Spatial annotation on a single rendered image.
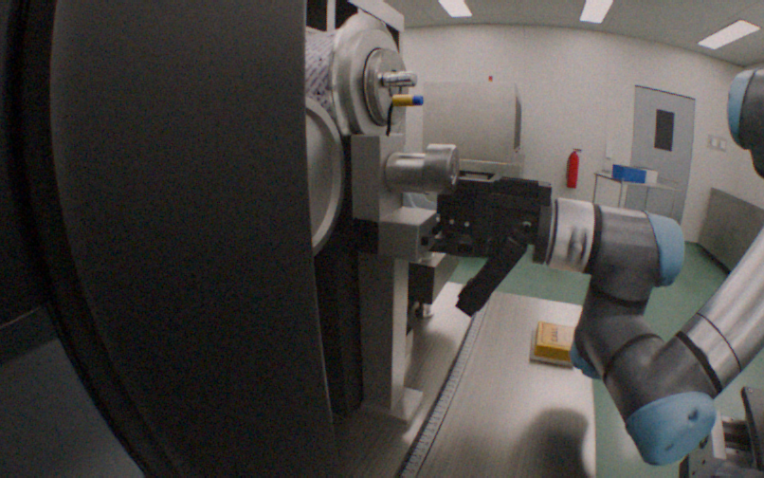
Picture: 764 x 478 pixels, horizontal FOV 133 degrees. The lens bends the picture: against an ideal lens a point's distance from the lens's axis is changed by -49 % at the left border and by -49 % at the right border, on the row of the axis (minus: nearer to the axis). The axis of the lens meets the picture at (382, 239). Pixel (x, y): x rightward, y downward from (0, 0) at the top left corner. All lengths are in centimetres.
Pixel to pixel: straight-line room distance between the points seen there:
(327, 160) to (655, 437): 34
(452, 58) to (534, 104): 134
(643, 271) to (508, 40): 473
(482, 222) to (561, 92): 455
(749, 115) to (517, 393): 49
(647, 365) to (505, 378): 22
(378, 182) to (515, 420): 31
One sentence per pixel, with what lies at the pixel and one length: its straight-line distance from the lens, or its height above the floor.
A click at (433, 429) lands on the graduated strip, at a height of 90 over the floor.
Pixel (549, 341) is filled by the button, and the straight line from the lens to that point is 52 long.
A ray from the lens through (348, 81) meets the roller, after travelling 28.
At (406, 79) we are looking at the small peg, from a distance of 29.
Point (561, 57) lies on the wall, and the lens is 494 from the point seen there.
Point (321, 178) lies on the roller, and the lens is 26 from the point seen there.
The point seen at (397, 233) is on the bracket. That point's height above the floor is 113.
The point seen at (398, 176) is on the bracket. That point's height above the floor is 117.
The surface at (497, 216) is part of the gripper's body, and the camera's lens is 35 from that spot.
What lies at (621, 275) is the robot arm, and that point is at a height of 109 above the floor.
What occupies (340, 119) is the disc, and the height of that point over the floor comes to 122.
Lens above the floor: 121
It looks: 20 degrees down
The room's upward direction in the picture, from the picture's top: straight up
